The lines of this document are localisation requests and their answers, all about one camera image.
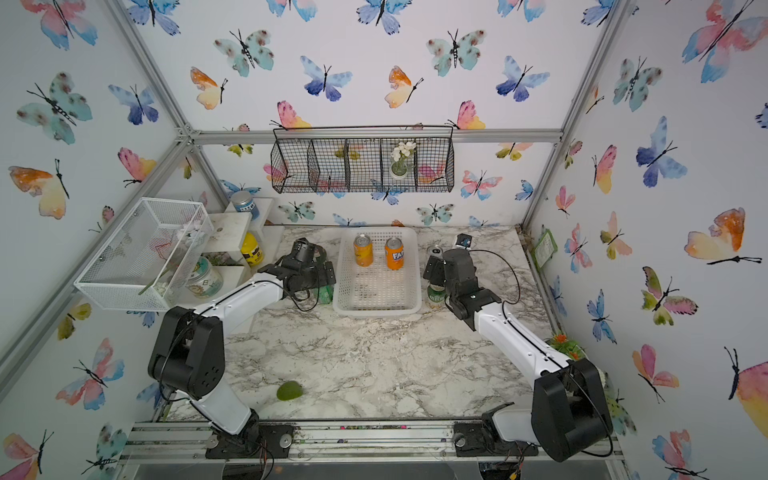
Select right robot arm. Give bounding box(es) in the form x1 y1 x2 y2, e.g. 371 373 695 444
423 248 614 462

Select green white beer can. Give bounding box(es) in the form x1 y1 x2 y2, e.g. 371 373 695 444
426 284 446 308

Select white mesh wall basket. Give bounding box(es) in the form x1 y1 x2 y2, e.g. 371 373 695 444
74 197 213 312

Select white flower vase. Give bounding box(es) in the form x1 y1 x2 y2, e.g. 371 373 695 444
390 141 417 180

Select orange soda can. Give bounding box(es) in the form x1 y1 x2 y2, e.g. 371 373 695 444
353 233 374 267

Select orange Fanta can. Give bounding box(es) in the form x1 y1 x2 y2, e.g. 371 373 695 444
385 237 404 271

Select blue tin can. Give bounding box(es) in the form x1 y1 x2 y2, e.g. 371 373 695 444
230 190 260 220

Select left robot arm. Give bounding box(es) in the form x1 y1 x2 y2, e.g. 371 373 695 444
147 238 335 436

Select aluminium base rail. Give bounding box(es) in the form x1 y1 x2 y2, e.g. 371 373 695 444
119 418 625 464

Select black wire wall basket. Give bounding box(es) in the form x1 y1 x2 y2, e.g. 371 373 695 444
269 124 455 194

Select green framed card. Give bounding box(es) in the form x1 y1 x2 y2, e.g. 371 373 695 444
533 229 558 270

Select green soda can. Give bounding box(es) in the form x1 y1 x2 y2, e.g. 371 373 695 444
317 285 334 305

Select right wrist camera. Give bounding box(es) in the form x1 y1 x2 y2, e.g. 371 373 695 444
455 233 473 249

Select cream bubble plant pot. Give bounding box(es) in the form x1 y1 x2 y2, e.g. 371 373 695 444
186 256 224 299

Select green lime fruit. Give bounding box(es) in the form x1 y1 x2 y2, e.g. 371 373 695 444
276 381 304 401

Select white stepped shelf unit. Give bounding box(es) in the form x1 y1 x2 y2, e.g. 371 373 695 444
202 198 284 292

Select white plastic basket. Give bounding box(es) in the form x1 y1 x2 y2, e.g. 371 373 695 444
333 227 422 318

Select potted flower plant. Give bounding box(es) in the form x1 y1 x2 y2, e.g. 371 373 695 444
547 334 586 361

